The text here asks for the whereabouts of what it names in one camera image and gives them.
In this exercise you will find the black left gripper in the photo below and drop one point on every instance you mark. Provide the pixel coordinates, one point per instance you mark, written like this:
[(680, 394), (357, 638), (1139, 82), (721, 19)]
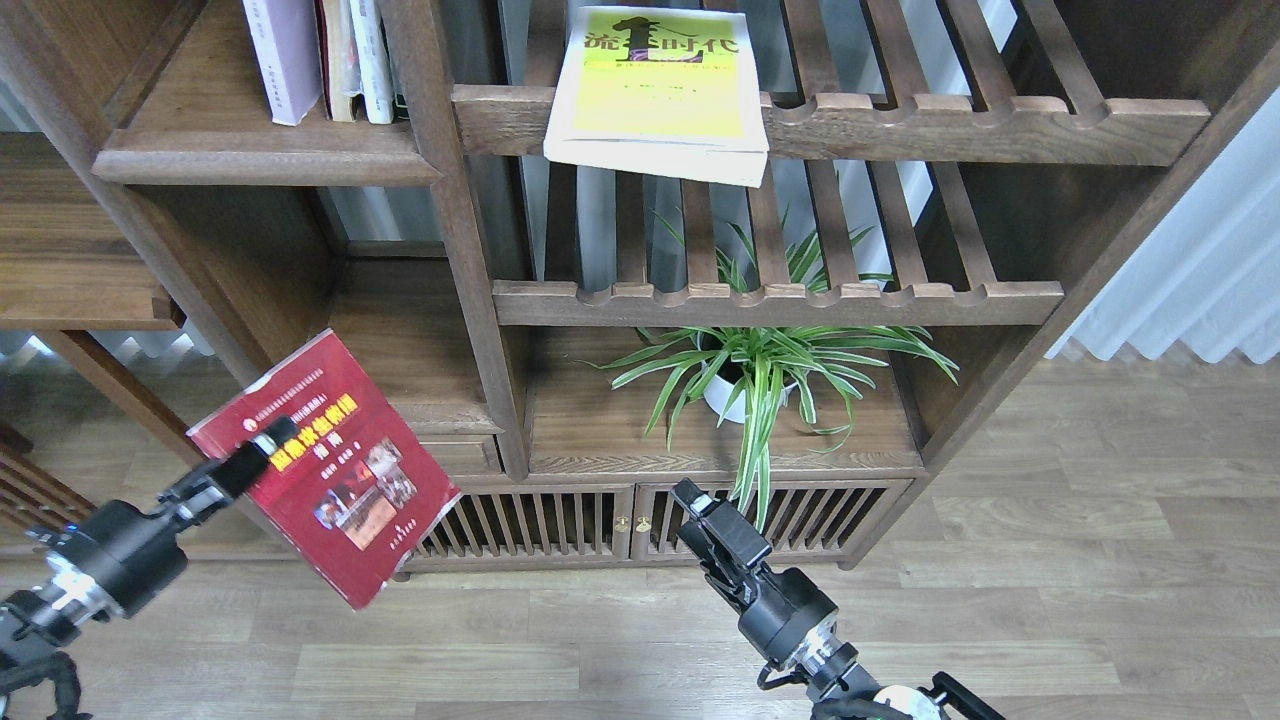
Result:
[(116, 562)]

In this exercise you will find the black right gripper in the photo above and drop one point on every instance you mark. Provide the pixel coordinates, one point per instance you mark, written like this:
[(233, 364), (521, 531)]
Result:
[(784, 616)]

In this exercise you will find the red cover book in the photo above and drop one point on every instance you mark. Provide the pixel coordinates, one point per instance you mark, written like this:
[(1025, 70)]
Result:
[(354, 491)]

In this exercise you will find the white lavender cover book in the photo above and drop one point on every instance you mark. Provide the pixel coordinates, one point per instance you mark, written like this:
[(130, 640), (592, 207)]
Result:
[(284, 35)]

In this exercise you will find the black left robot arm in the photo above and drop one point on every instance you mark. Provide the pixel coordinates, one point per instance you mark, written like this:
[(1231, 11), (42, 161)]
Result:
[(33, 647)]

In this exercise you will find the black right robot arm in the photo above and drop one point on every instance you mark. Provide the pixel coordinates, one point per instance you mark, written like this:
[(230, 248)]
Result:
[(843, 689)]

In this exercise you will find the green spider plant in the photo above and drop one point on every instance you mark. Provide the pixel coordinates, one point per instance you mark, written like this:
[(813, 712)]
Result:
[(825, 364)]

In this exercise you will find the white plant pot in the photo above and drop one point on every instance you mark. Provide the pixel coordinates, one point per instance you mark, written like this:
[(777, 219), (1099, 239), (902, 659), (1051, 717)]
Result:
[(726, 393)]

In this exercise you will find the dark wooden bookshelf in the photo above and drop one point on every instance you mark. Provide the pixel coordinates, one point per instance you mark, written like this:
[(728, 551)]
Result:
[(1009, 208)]

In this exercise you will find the upright dark green book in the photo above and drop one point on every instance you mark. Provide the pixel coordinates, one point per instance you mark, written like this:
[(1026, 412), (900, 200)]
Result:
[(399, 103)]

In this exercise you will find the upright white book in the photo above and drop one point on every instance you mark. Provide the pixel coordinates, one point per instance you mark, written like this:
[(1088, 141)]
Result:
[(373, 62)]

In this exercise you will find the upright beige book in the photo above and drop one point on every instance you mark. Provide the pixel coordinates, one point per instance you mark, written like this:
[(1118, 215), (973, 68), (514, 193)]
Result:
[(339, 59)]

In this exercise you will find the yellow green cover book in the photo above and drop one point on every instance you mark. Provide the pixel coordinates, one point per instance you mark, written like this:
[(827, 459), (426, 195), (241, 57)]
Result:
[(659, 91)]

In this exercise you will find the white pleated curtain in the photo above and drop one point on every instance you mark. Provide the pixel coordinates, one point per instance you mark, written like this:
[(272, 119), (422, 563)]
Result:
[(1207, 278)]

